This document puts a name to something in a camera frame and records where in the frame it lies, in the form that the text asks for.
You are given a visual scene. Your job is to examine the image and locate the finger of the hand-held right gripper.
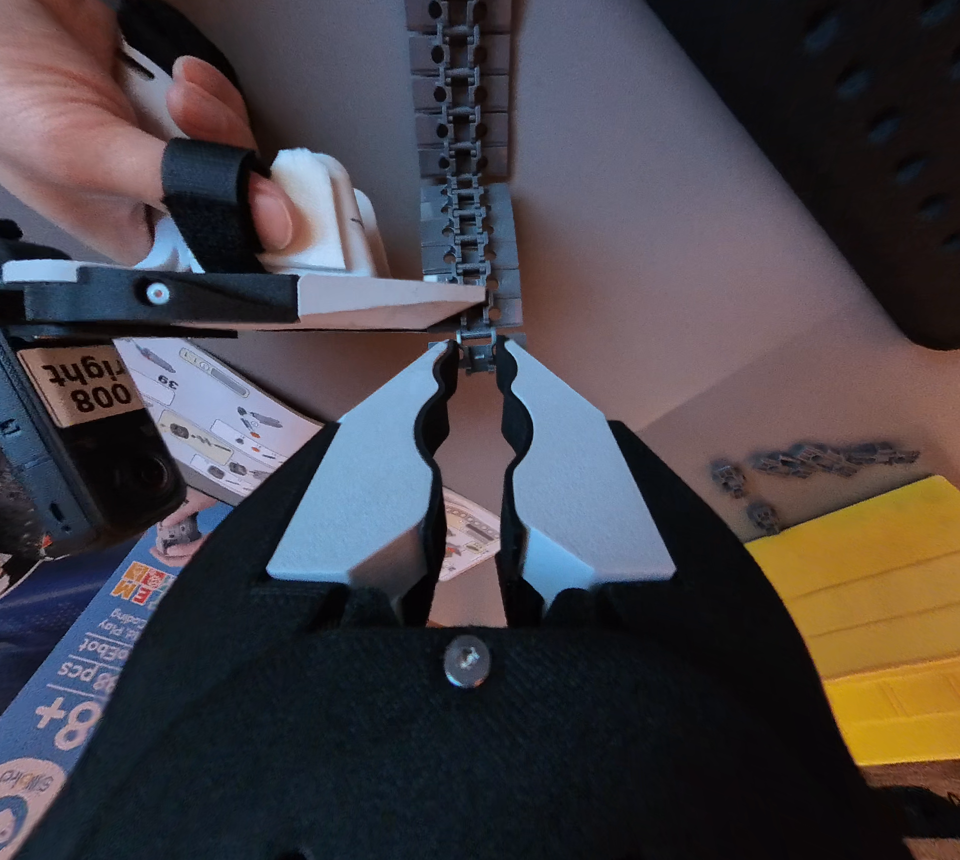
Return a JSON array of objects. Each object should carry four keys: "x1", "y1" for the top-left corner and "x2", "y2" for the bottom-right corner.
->
[{"x1": 297, "y1": 274, "x2": 489, "y2": 332}]

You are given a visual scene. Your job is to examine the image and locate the person's right hand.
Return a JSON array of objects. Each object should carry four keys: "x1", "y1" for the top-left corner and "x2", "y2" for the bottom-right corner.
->
[{"x1": 0, "y1": 0, "x2": 295, "y2": 269}]

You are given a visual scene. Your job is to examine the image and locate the scattered loose track links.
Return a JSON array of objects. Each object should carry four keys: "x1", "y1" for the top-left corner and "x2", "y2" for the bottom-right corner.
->
[{"x1": 708, "y1": 439, "x2": 922, "y2": 535}]

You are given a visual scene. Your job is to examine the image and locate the grey desk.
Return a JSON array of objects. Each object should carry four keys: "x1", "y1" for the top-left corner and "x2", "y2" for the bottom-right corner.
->
[{"x1": 0, "y1": 0, "x2": 960, "y2": 629}]

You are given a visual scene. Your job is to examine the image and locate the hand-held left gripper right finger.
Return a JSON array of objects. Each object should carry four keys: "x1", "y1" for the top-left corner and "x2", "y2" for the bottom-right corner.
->
[{"x1": 496, "y1": 337, "x2": 678, "y2": 627}]

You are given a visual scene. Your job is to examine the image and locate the grey toy track chain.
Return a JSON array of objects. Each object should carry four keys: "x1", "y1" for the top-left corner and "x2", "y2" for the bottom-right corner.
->
[{"x1": 396, "y1": 0, "x2": 526, "y2": 379}]

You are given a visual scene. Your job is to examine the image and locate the white instruction booklet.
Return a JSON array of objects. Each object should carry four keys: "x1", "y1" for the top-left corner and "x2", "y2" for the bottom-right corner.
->
[{"x1": 112, "y1": 337, "x2": 502, "y2": 584}]

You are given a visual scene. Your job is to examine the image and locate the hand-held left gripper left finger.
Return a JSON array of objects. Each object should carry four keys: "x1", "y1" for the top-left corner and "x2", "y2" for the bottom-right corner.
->
[{"x1": 264, "y1": 339, "x2": 460, "y2": 627}]

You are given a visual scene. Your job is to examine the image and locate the blue robot kit box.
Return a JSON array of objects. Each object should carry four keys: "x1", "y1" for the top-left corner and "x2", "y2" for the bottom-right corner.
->
[{"x1": 0, "y1": 493, "x2": 226, "y2": 860}]

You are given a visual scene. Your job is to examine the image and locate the yellow plastic bin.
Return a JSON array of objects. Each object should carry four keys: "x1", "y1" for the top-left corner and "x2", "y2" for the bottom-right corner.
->
[{"x1": 742, "y1": 474, "x2": 960, "y2": 767}]

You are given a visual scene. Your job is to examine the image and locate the black perforated chair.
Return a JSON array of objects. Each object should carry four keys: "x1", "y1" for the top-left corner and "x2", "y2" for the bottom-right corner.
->
[{"x1": 566, "y1": 0, "x2": 960, "y2": 351}]

